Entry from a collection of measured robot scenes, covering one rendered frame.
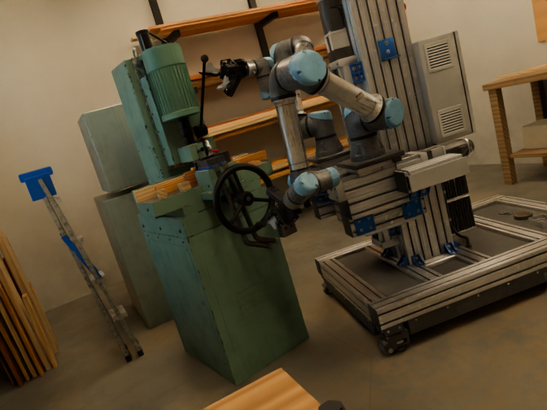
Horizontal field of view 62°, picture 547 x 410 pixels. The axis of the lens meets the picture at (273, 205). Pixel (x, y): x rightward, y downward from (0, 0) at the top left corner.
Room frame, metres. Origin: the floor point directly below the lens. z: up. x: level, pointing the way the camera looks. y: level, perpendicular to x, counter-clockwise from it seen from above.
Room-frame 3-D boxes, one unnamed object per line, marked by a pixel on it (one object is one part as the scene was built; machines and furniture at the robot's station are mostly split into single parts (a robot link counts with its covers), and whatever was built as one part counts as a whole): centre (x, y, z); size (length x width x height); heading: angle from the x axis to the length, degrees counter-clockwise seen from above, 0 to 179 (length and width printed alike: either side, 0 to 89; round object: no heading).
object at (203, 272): (2.20, 0.35, 0.36); 0.58 x 0.45 x 0.71; 33
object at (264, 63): (2.24, -0.13, 1.33); 0.11 x 0.08 x 0.09; 122
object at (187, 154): (2.12, 0.29, 1.03); 0.14 x 0.07 x 0.09; 33
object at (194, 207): (2.05, 0.25, 0.82); 0.40 x 0.21 x 0.04; 123
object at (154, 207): (2.00, 0.24, 0.87); 0.61 x 0.30 x 0.06; 123
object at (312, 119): (2.41, -0.36, 0.98); 0.13 x 0.12 x 0.14; 62
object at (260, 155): (2.14, 0.22, 0.92); 0.60 x 0.02 x 0.04; 123
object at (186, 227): (2.20, 0.35, 0.76); 0.57 x 0.45 x 0.09; 33
